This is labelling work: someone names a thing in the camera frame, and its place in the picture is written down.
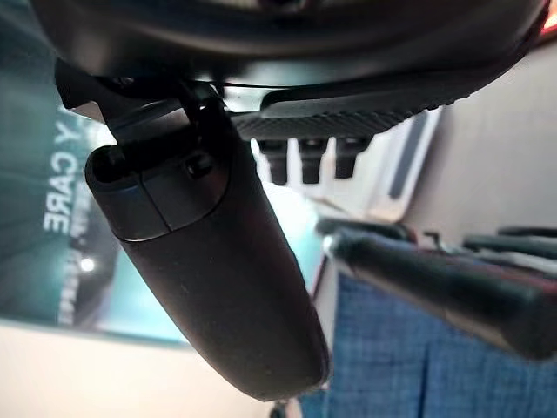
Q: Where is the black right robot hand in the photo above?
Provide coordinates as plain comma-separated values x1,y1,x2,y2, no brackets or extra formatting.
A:
30,0,550,402

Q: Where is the white panel with grey stripe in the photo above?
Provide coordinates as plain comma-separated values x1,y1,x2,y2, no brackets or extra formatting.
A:
304,106,444,224

